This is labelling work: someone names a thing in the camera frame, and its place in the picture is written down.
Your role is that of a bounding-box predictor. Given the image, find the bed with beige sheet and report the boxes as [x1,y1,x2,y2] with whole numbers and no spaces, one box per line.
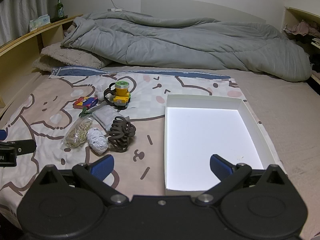
[0,66,320,230]

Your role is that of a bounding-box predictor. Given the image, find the brown hair claw clip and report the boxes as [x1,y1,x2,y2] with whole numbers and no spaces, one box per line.
[107,116,137,153]

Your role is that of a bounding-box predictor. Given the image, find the beige pillow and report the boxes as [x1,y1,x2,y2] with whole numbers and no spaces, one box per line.
[32,42,109,72]

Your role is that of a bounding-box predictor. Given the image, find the cream shelf unit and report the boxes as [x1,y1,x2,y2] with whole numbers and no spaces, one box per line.
[284,6,320,85]

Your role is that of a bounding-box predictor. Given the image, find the yellow headlamp with dark strap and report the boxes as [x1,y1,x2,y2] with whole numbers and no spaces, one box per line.
[104,81,133,109]

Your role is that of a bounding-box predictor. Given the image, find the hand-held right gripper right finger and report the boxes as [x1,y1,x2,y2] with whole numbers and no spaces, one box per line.
[195,154,290,207]

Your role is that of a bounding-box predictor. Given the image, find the white fluffy ball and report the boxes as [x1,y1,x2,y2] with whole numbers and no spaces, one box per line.
[94,84,110,102]

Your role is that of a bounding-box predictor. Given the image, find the red blue card box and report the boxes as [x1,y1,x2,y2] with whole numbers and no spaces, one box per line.
[72,96,99,109]

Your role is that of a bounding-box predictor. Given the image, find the grey curtain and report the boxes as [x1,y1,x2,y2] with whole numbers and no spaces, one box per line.
[0,0,49,47]

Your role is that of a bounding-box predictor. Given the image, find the grey duvet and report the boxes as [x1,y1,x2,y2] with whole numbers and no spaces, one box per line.
[61,11,313,82]

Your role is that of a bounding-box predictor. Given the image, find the wooden bedside ledge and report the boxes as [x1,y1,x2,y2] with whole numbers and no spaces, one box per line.
[0,14,83,120]

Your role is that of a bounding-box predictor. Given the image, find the grey white yarn ball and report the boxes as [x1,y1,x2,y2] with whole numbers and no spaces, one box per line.
[87,127,109,155]

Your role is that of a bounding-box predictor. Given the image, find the pink crumpled clothes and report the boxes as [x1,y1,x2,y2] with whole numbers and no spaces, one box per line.
[284,21,320,37]

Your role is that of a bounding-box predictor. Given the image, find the white cardboard box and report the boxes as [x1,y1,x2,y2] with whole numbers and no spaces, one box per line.
[164,94,280,197]

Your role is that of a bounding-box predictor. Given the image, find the tissue pack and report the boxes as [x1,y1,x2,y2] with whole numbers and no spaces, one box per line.
[29,15,50,32]

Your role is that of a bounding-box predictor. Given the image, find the clear bag of rubber bands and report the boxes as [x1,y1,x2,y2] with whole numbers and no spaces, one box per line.
[60,116,94,150]

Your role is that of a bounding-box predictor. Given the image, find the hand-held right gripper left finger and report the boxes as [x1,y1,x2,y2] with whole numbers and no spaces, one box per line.
[35,154,129,207]

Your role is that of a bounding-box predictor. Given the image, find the grey foil packet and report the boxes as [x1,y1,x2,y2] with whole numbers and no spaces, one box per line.
[92,104,124,132]

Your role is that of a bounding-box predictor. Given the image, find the green glass bottle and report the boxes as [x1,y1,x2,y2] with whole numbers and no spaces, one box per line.
[55,0,63,20]

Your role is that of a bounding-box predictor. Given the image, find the cartoon bear printed blanket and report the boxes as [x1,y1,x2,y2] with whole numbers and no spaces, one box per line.
[0,65,263,220]

